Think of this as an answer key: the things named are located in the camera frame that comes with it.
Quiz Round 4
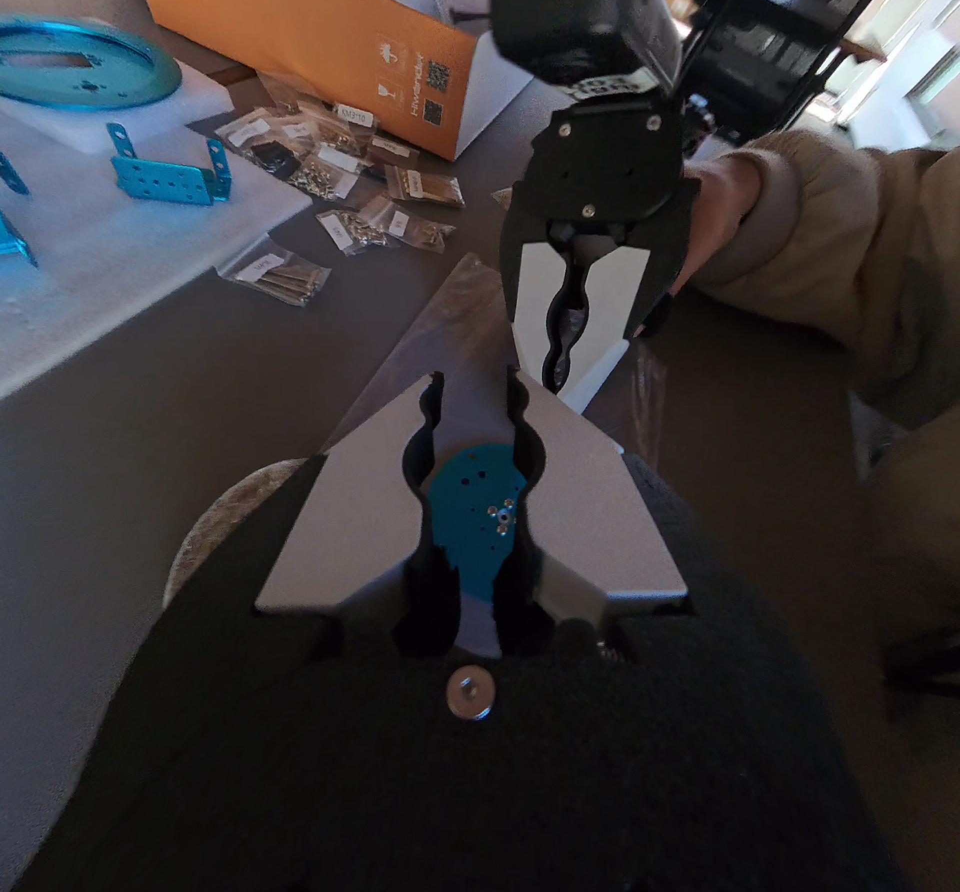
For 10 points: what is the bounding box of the small blue U bracket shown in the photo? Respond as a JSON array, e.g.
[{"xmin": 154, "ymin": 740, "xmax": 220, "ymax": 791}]
[{"xmin": 107, "ymin": 123, "xmax": 232, "ymax": 209}]

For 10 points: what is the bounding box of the thick white foam block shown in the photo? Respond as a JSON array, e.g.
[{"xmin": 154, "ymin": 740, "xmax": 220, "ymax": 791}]
[{"xmin": 0, "ymin": 55, "xmax": 241, "ymax": 156}]

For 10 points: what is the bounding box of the black chair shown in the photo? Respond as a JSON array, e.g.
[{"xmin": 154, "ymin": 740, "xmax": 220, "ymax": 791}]
[{"xmin": 678, "ymin": 0, "xmax": 927, "ymax": 154}]

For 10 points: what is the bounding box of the white foam sheet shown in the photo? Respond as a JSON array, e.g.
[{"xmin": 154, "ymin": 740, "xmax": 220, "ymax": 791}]
[{"xmin": 0, "ymin": 108, "xmax": 315, "ymax": 399}]

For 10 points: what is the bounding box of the group of blue metal brackets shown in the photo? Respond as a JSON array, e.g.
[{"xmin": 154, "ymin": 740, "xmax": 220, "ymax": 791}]
[{"xmin": 0, "ymin": 151, "xmax": 40, "ymax": 270}]

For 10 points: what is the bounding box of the person's right hand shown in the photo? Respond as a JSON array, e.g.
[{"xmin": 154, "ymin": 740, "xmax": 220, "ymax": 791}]
[{"xmin": 672, "ymin": 154, "xmax": 764, "ymax": 296}]

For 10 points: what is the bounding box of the large clear plastic bag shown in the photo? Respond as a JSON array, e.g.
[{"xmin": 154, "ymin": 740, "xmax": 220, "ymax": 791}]
[{"xmin": 321, "ymin": 253, "xmax": 665, "ymax": 473}]

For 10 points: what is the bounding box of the blue round metal disc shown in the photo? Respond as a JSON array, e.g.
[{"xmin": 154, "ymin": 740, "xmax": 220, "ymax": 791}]
[{"xmin": 426, "ymin": 442, "xmax": 532, "ymax": 602}]

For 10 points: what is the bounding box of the plastic-wrapped metal ring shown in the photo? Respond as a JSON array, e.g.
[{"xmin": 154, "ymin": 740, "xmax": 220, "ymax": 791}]
[{"xmin": 161, "ymin": 457, "xmax": 310, "ymax": 611}]

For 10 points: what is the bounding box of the person's right forearm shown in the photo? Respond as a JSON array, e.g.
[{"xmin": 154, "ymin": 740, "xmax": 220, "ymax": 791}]
[{"xmin": 686, "ymin": 128, "xmax": 960, "ymax": 431}]

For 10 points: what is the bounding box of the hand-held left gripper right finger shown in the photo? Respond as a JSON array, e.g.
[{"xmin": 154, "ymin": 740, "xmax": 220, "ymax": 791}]
[{"xmin": 493, "ymin": 365, "xmax": 691, "ymax": 659}]

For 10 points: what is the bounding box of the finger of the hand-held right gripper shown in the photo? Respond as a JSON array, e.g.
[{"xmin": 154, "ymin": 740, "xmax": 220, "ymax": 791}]
[
  {"xmin": 553, "ymin": 245, "xmax": 655, "ymax": 414},
  {"xmin": 512, "ymin": 238, "xmax": 575, "ymax": 394}
]

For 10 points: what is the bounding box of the orange cardboard box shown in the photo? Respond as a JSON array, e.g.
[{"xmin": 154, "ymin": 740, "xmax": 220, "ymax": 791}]
[{"xmin": 122, "ymin": 0, "xmax": 558, "ymax": 163}]

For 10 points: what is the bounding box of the pile of small screw bags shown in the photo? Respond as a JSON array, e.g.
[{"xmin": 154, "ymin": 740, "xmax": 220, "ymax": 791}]
[{"xmin": 216, "ymin": 98, "xmax": 468, "ymax": 308}]

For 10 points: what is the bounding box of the blue round ring plate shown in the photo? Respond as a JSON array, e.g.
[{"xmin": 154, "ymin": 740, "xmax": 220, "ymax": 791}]
[{"xmin": 0, "ymin": 14, "xmax": 185, "ymax": 111}]

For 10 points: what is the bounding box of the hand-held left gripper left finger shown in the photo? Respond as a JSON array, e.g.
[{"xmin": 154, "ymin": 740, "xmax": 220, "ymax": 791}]
[{"xmin": 255, "ymin": 370, "xmax": 462, "ymax": 659}]

